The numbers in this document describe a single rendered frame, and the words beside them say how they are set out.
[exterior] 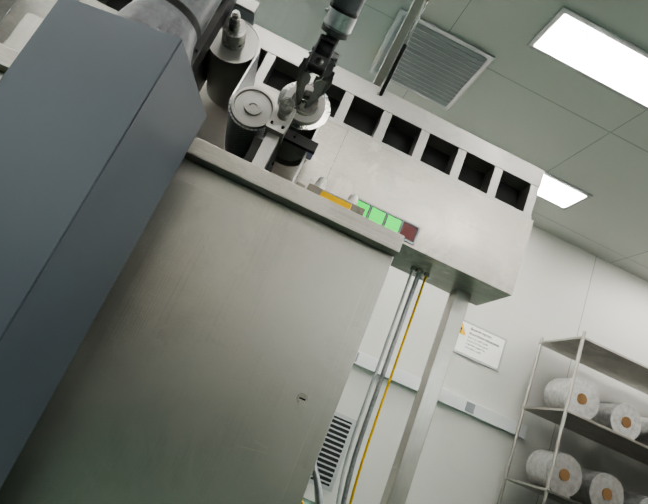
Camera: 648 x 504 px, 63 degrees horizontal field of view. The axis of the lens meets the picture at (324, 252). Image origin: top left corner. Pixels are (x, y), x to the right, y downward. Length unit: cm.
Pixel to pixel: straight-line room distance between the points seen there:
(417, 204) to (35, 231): 135
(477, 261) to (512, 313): 283
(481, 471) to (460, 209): 292
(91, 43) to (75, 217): 27
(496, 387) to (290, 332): 362
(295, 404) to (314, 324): 15
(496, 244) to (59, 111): 149
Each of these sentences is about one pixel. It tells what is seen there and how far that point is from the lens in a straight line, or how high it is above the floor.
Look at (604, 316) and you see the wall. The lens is 523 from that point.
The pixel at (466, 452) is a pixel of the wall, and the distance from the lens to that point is 445.
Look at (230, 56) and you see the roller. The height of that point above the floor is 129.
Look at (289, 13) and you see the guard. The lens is 204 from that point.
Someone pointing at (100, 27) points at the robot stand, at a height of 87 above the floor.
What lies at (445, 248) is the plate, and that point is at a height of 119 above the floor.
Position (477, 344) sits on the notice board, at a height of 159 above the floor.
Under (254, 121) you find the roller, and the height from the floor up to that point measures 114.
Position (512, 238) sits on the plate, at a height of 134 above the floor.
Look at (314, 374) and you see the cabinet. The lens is 104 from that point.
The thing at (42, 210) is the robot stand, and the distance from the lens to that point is 76.
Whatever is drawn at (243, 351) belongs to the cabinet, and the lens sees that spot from 102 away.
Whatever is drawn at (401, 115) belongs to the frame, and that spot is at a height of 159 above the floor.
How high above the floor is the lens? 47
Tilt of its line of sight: 18 degrees up
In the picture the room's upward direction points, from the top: 23 degrees clockwise
